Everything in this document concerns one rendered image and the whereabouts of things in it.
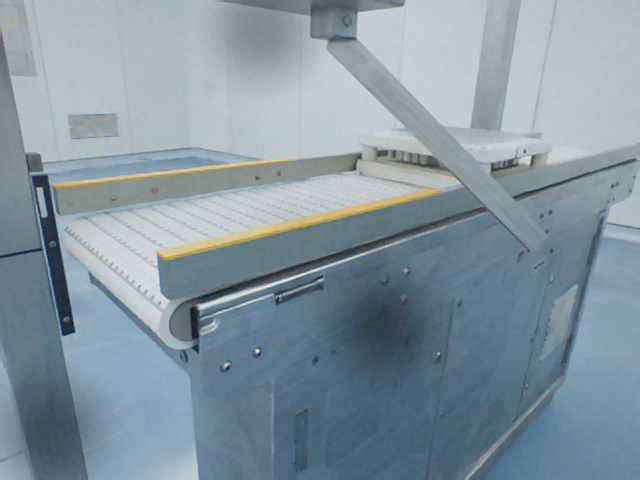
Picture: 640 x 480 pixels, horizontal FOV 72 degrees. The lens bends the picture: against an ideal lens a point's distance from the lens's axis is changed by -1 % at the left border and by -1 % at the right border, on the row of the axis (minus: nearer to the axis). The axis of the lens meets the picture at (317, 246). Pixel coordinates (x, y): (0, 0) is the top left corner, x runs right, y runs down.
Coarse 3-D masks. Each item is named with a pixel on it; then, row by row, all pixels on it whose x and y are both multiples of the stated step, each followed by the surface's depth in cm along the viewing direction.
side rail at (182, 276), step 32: (576, 160) 82; (608, 160) 96; (448, 192) 53; (512, 192) 66; (320, 224) 40; (352, 224) 43; (384, 224) 46; (416, 224) 50; (192, 256) 32; (224, 256) 33; (256, 256) 36; (288, 256) 38; (160, 288) 32; (192, 288) 32
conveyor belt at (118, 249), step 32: (256, 192) 65; (288, 192) 66; (320, 192) 66; (352, 192) 67; (384, 192) 67; (96, 224) 49; (128, 224) 49; (160, 224) 49; (192, 224) 50; (224, 224) 50; (256, 224) 50; (96, 256) 43; (128, 256) 40; (320, 256) 43; (128, 288) 37; (160, 320) 33
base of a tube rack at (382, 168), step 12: (384, 156) 84; (360, 168) 80; (372, 168) 78; (384, 168) 76; (396, 168) 74; (408, 168) 73; (420, 168) 73; (516, 168) 77; (396, 180) 75; (408, 180) 73; (420, 180) 71; (432, 180) 70; (444, 180) 68; (456, 180) 67
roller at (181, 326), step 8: (184, 304) 34; (192, 304) 34; (176, 312) 34; (184, 312) 34; (192, 312) 34; (176, 320) 33; (184, 320) 34; (192, 320) 34; (176, 328) 34; (184, 328) 34; (192, 328) 34; (176, 336) 34; (184, 336) 34; (192, 336) 35
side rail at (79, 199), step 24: (240, 168) 64; (264, 168) 67; (288, 168) 71; (312, 168) 74; (336, 168) 78; (72, 192) 50; (96, 192) 52; (120, 192) 54; (144, 192) 56; (168, 192) 58; (192, 192) 60
